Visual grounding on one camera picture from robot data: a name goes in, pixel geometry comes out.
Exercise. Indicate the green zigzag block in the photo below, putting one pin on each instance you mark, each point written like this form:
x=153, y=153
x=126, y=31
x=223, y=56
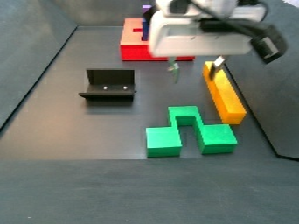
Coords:
x=163, y=141

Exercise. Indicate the purple U-shaped block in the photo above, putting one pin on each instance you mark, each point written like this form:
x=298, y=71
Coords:
x=146, y=11

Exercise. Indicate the blue U-shaped block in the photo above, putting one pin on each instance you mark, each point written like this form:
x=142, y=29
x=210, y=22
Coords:
x=146, y=30

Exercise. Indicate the red board base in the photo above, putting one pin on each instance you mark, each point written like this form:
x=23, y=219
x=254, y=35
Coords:
x=134, y=48

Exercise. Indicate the yellow long block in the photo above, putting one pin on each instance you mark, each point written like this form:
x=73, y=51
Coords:
x=225, y=96

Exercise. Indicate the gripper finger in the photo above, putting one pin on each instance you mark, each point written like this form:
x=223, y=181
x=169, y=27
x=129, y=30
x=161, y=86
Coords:
x=174, y=68
x=217, y=65

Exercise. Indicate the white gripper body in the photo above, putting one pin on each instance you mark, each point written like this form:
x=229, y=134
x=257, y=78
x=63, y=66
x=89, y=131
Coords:
x=177, y=36

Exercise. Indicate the black angle bracket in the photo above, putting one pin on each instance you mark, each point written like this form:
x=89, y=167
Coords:
x=110, y=83

